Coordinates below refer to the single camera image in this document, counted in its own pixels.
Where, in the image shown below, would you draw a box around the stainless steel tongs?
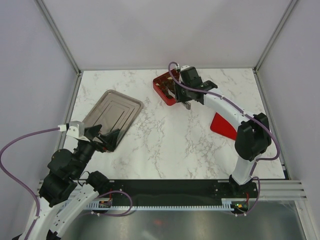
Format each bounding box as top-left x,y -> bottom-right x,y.
166,87 -> 191,110

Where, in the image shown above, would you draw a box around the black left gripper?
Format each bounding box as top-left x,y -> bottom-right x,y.
73,123 -> 121,177

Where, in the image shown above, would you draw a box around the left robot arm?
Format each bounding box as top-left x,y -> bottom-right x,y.
16,121 -> 120,240

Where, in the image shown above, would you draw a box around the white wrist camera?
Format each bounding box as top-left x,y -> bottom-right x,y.
175,65 -> 190,73
57,121 -> 90,142

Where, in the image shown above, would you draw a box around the aluminium frame rail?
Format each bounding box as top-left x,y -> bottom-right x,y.
259,179 -> 307,201

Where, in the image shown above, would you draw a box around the stainless steel tray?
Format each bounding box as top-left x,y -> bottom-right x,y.
83,90 -> 144,147

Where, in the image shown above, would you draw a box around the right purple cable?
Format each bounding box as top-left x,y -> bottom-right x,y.
167,61 -> 280,218

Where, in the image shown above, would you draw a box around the purple cable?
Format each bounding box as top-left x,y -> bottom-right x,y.
0,124 -> 61,238
167,61 -> 280,218

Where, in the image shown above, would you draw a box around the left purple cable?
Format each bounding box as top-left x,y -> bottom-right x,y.
0,124 -> 61,238

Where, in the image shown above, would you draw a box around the red box lid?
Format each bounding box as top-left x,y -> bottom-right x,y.
210,112 -> 237,141

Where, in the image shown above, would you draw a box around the white cable duct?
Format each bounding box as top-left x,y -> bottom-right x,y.
81,198 -> 250,213

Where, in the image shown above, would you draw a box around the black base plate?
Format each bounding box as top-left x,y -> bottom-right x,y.
105,179 -> 258,206

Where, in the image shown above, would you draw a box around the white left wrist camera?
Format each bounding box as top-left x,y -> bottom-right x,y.
57,121 -> 90,142

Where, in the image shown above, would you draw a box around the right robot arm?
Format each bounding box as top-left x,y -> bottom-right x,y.
172,66 -> 272,198

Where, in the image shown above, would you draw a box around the red chocolate box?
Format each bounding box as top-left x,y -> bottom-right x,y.
152,72 -> 176,106

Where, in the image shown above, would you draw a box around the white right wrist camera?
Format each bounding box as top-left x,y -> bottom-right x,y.
175,65 -> 190,73

